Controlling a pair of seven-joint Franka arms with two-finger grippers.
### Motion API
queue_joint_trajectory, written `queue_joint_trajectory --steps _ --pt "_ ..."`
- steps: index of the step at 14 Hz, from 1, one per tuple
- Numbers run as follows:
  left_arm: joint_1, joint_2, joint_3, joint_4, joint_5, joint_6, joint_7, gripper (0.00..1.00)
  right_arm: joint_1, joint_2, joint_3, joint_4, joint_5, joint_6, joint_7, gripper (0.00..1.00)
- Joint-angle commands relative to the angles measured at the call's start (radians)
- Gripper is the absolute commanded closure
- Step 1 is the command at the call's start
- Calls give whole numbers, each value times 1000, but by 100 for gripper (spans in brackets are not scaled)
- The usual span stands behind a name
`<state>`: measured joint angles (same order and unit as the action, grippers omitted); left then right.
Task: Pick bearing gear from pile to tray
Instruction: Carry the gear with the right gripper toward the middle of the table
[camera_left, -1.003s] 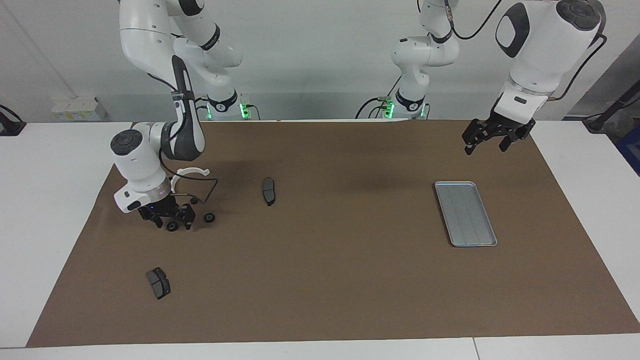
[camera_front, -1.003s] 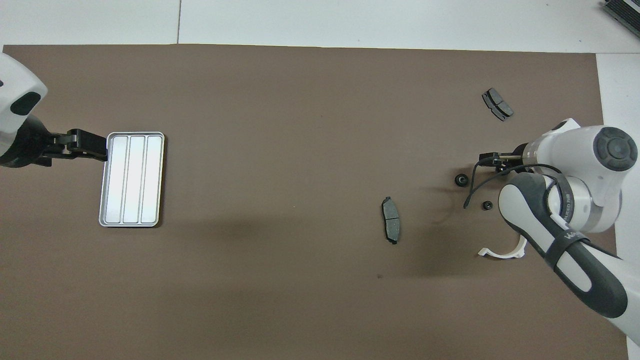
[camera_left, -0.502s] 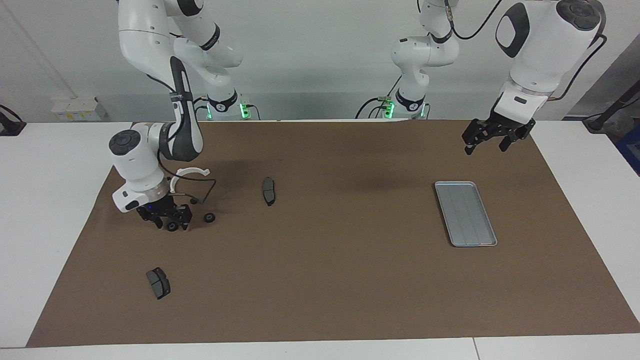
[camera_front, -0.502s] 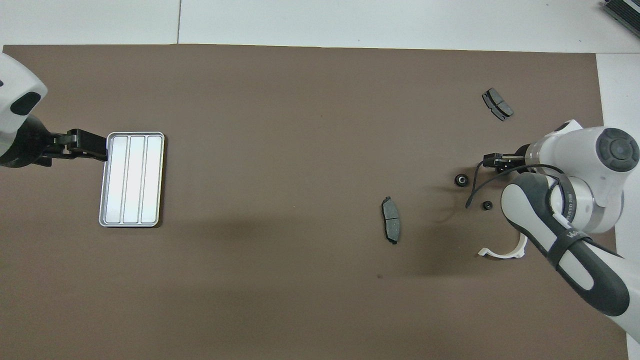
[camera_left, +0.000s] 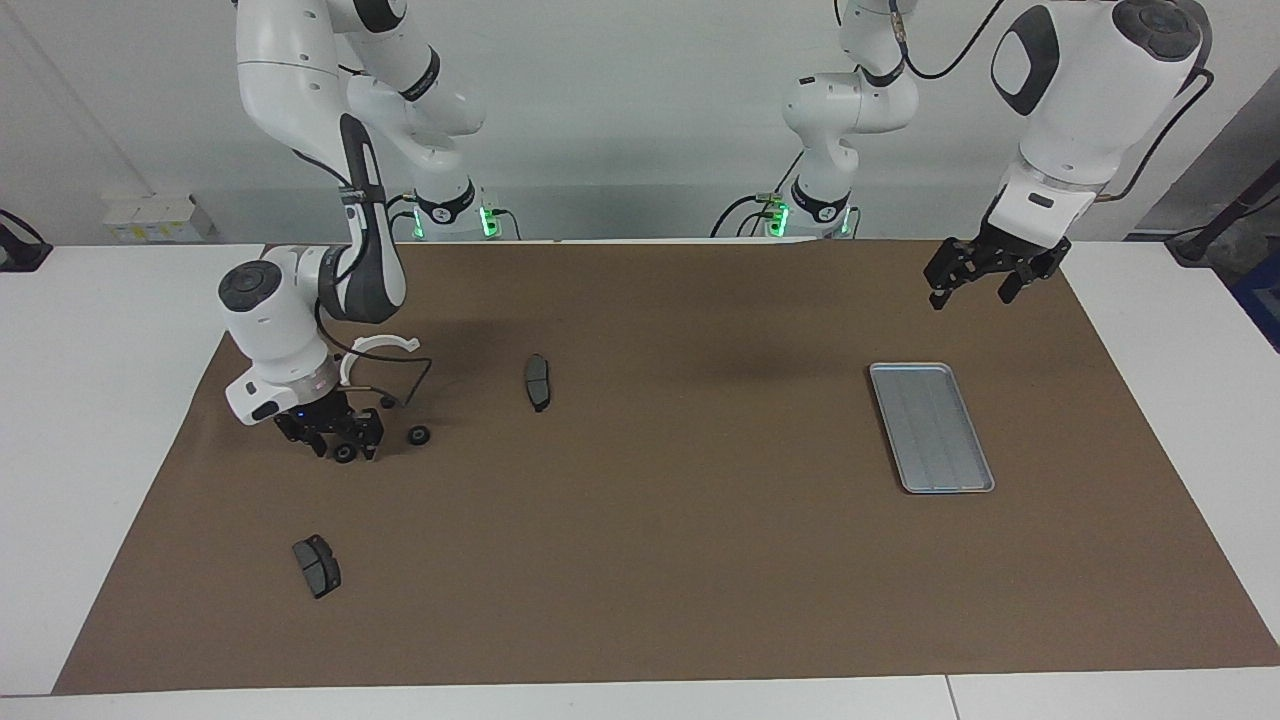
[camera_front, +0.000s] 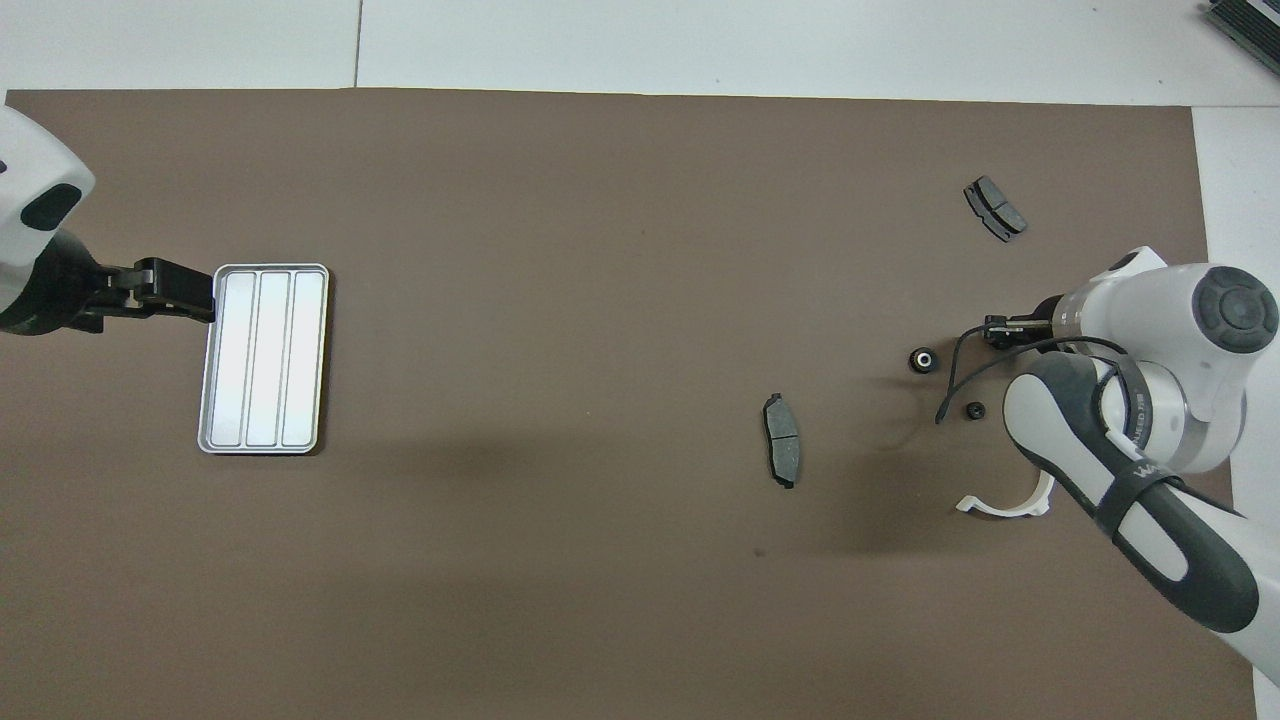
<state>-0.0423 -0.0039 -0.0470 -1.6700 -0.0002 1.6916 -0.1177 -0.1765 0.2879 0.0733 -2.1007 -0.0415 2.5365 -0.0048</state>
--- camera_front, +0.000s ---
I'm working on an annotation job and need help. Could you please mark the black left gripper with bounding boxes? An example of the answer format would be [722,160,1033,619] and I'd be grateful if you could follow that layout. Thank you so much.
[0,232,217,337]

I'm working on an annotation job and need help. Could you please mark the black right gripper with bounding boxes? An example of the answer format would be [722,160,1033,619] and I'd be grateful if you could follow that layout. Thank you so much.
[984,314,1049,351]

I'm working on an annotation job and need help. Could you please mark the silver metal tray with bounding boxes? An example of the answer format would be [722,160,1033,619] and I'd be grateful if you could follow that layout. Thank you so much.
[197,263,331,456]

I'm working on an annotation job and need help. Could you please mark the grooved dark grey brake pad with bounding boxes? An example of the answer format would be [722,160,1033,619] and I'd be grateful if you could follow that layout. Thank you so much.
[963,175,1029,243]

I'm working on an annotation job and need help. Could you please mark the grey ribbed device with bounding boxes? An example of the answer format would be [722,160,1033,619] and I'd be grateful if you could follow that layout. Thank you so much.
[1205,0,1280,63]

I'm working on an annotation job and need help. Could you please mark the brown table mat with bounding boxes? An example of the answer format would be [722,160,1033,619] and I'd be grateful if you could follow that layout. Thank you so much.
[0,88,1259,720]

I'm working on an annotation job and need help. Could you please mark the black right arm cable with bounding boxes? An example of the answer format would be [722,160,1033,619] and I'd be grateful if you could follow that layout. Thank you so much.
[935,322,1136,426]

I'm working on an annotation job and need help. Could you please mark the white curved plastic bracket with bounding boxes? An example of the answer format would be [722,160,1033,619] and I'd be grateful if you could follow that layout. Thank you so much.
[955,470,1056,519]

